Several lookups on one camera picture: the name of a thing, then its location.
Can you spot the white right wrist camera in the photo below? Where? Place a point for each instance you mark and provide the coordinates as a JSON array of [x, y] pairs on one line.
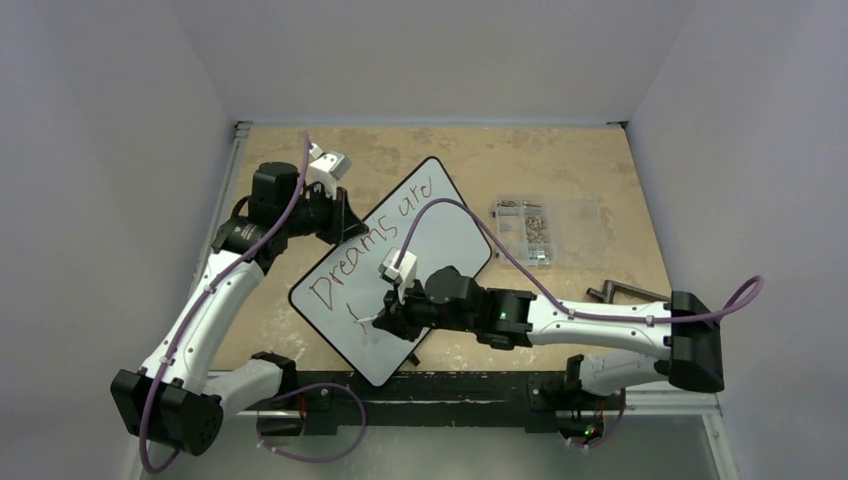
[[400, 271]]

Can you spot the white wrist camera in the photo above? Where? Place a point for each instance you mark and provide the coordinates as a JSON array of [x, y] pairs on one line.
[[327, 167], [400, 271]]

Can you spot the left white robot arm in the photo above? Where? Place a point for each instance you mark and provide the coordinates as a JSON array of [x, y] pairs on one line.
[[170, 400]]

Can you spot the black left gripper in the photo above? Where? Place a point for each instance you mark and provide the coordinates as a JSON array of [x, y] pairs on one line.
[[343, 223]]

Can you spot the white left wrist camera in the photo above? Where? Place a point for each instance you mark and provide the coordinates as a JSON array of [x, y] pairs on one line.
[[327, 167]]

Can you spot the white whiteboard black frame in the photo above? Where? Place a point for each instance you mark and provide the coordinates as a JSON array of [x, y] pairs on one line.
[[341, 293]]

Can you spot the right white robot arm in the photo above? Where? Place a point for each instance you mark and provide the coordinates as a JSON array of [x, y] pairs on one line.
[[675, 340]]

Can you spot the clear plastic screw organizer box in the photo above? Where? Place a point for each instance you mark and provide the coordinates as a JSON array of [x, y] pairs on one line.
[[545, 231]]

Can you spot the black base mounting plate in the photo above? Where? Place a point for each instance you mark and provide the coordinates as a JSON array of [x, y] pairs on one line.
[[572, 424]]

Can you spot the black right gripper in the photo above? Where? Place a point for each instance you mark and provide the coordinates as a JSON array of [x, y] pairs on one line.
[[403, 314]]

